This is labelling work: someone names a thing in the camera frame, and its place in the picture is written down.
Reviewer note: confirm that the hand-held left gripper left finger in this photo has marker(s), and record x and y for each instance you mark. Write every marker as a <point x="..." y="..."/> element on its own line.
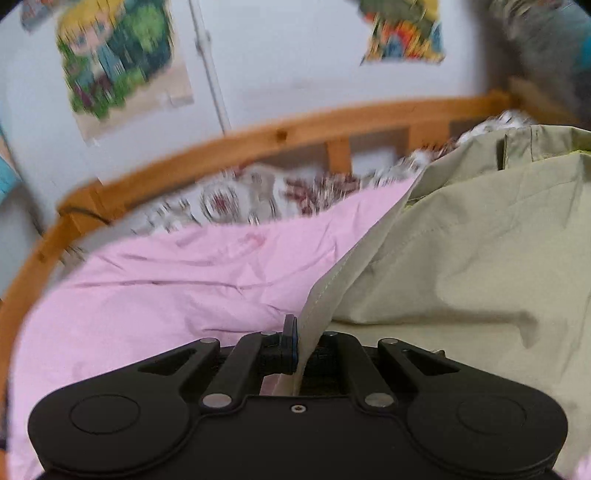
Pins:
<point x="289" y="344"/>

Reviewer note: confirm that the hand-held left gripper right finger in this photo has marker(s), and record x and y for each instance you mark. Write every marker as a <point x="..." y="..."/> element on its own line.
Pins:
<point x="351" y="364"/>

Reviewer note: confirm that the beige brown mustard jacket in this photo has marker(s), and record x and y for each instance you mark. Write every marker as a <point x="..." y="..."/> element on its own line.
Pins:
<point x="461" y="258"/>

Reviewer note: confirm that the clear plastic bag of clothes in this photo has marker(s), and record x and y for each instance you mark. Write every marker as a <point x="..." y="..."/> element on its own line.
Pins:
<point x="549" y="46"/>

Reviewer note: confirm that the pink blanket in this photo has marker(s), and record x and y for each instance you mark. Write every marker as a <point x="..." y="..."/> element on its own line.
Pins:
<point x="161" y="295"/>

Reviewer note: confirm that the white floral bedsheet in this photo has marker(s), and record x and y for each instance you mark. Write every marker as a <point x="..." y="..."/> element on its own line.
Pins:
<point x="258" y="198"/>

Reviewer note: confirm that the wooden bed frame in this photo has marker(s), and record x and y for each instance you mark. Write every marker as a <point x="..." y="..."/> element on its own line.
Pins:
<point x="286" y="134"/>

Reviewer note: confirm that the white wall pipe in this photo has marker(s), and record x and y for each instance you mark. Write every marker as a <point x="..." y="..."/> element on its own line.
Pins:
<point x="210" y="69"/>

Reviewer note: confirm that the curled cartoon girl wall poster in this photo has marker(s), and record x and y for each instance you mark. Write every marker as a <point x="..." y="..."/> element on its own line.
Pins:
<point x="7" y="170"/>

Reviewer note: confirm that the blond cartoon figure wall poster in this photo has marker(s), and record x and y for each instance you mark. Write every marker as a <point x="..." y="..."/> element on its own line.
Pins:
<point x="115" y="60"/>

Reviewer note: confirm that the colourful landscape wall poster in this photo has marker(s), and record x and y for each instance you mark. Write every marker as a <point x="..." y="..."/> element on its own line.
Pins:
<point x="406" y="32"/>

